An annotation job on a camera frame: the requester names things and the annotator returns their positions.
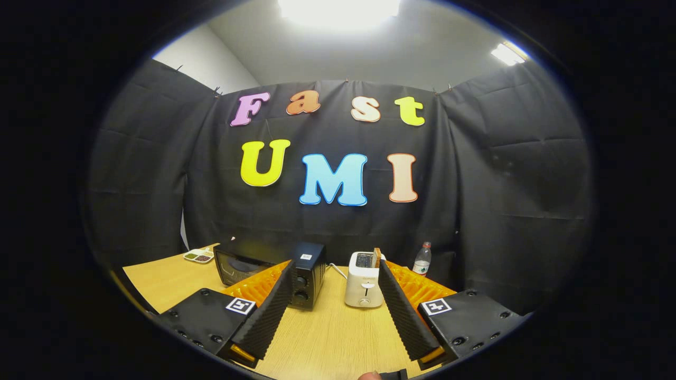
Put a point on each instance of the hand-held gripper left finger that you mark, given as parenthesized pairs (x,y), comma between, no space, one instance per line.
(274,316)

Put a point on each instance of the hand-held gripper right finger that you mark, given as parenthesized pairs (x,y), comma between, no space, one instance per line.
(404,316)

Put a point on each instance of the black toaster oven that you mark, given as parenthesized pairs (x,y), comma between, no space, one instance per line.
(311,264)

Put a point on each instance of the white toaster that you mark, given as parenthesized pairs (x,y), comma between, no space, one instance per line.
(362,279)

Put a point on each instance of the clear water bottle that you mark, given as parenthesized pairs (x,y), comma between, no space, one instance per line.
(422,264)

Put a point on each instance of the brown bread slice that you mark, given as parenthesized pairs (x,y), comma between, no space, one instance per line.
(377,258)

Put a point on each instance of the small divided condiment dish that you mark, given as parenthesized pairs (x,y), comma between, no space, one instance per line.
(199,256)

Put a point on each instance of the small ceiling light panel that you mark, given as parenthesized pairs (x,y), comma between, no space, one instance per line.
(507,54)

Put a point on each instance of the large ceiling light panel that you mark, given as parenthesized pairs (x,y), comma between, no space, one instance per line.
(338,10)

